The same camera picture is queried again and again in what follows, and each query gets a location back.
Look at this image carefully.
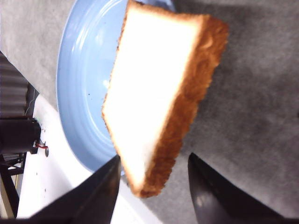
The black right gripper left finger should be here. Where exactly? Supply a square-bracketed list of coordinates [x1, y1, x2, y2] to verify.
[14, 155, 121, 224]

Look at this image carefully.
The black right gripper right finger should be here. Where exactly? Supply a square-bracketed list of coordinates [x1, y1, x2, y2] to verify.
[188, 153, 299, 224]

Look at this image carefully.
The white bread slice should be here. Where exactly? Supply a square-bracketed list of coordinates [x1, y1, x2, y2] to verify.
[102, 0, 228, 198]

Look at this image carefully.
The blue round plate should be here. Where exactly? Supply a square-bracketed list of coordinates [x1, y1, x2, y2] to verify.
[56, 0, 176, 173]

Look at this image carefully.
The black front camera stand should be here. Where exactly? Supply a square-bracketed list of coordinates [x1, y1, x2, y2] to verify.
[0, 54, 41, 218]

